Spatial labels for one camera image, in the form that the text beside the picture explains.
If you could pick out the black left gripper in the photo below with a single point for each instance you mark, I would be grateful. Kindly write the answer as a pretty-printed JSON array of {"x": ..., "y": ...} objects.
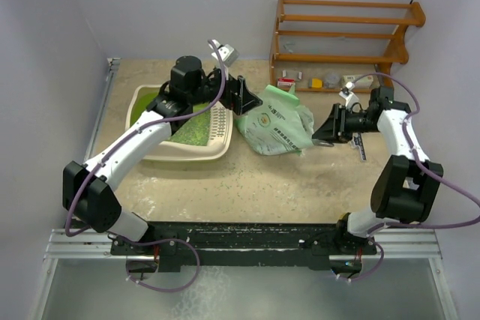
[{"x": 237, "y": 98}]

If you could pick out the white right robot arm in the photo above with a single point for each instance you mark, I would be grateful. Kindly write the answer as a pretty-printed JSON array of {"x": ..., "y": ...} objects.
[{"x": 405, "y": 191}]

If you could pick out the green litter pellets pile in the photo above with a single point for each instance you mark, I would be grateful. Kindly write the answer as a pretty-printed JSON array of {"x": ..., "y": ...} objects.
[{"x": 194, "y": 132}]

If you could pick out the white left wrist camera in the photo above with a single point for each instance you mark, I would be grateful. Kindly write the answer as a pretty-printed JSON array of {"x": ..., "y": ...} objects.
[{"x": 228, "y": 54}]

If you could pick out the grey round container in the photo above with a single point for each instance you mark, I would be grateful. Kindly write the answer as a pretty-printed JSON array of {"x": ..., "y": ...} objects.
[{"x": 331, "y": 80}]

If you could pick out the black white bag sealing strip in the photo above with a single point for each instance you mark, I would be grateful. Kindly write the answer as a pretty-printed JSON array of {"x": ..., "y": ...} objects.
[{"x": 358, "y": 144}]

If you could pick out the wooden shelf rack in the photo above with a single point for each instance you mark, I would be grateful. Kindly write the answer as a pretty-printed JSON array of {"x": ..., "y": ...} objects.
[{"x": 395, "y": 51}]

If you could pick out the silver metal scoop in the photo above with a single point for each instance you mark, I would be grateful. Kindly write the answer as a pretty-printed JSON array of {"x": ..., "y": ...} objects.
[{"x": 322, "y": 143}]

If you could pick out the yellow small block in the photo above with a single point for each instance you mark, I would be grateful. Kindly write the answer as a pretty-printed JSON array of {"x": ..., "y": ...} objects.
[{"x": 315, "y": 83}]

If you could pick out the red white small box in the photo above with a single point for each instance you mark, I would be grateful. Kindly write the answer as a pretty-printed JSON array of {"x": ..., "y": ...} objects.
[{"x": 285, "y": 82}]

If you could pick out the beige green litter box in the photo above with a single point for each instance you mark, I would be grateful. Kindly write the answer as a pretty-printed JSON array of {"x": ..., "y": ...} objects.
[{"x": 220, "y": 134}]

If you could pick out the green white carton box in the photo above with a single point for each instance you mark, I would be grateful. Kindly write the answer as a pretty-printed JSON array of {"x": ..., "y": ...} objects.
[{"x": 360, "y": 81}]

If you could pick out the green cat litter bag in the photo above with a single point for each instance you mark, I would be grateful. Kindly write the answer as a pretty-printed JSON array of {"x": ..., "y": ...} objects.
[{"x": 282, "y": 124}]

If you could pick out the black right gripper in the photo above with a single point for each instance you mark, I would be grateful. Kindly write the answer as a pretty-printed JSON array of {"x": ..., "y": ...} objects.
[{"x": 334, "y": 128}]

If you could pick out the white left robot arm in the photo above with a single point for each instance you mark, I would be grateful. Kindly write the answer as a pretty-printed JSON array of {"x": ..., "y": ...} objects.
[{"x": 89, "y": 187}]

